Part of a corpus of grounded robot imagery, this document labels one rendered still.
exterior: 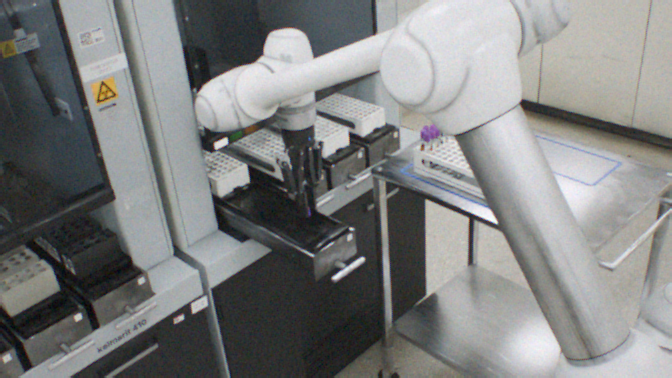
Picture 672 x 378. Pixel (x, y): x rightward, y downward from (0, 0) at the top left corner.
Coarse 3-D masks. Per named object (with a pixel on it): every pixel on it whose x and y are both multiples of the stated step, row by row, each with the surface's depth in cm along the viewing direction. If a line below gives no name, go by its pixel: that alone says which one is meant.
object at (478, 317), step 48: (576, 144) 184; (384, 192) 185; (432, 192) 170; (576, 192) 165; (624, 192) 163; (384, 240) 192; (384, 288) 200; (480, 288) 221; (384, 336) 211; (432, 336) 204; (480, 336) 203; (528, 336) 201
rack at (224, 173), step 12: (204, 156) 185; (216, 156) 186; (228, 156) 184; (216, 168) 180; (228, 168) 179; (240, 168) 178; (216, 180) 174; (228, 180) 176; (240, 180) 179; (216, 192) 177
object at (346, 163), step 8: (352, 144) 195; (336, 152) 192; (344, 152) 191; (352, 152) 193; (360, 152) 194; (328, 160) 188; (336, 160) 189; (344, 160) 190; (352, 160) 193; (360, 160) 195; (328, 168) 188; (336, 168) 189; (344, 168) 191; (352, 168) 194; (360, 168) 196; (328, 176) 189; (336, 176) 190; (344, 176) 192; (352, 176) 193; (368, 176) 193; (336, 184) 191; (352, 184) 189
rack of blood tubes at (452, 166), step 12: (456, 144) 177; (420, 156) 175; (432, 156) 172; (444, 156) 172; (456, 156) 171; (420, 168) 177; (432, 168) 177; (444, 168) 174; (456, 168) 167; (468, 168) 167; (444, 180) 172; (456, 180) 169; (468, 180) 172; (480, 192) 165
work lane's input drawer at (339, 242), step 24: (240, 192) 178; (264, 192) 179; (216, 216) 178; (240, 216) 170; (264, 216) 170; (288, 216) 169; (312, 216) 168; (264, 240) 166; (288, 240) 160; (312, 240) 158; (336, 240) 158; (312, 264) 155; (336, 264) 160; (360, 264) 160
